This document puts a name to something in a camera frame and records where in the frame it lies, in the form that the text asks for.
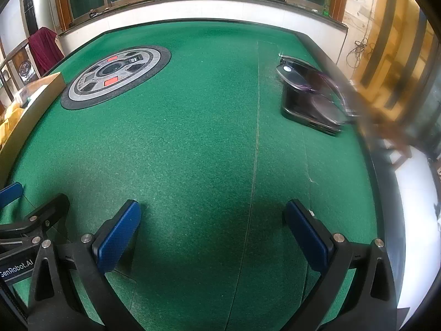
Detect black plastic packet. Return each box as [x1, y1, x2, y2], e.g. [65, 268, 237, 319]
[280, 54, 362, 137]

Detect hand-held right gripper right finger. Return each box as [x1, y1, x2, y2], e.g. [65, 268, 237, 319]
[283, 199, 410, 331]

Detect shallow cardboard box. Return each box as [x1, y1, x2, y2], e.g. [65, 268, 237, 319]
[0, 72, 66, 180]

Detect dark red cloth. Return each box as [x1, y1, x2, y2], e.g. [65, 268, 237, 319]
[28, 28, 66, 76]

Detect gold foil packet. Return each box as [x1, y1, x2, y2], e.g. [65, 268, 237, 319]
[0, 105, 24, 145]

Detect yellow wooden door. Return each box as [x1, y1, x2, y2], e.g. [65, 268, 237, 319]
[351, 0, 435, 118]

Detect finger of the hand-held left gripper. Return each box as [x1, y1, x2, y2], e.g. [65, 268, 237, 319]
[0, 182, 24, 208]
[0, 193, 70, 247]

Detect brown wooden furniture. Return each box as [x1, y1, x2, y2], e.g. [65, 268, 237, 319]
[356, 86, 414, 170]

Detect round grey table centre panel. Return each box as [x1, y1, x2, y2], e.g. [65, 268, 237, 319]
[61, 45, 172, 111]

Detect carved wooden stand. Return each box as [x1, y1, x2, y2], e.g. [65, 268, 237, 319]
[0, 38, 39, 111]

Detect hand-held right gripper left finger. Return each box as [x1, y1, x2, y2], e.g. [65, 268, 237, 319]
[28, 199, 145, 331]

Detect wall cables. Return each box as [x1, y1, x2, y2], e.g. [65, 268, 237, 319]
[346, 36, 376, 73]

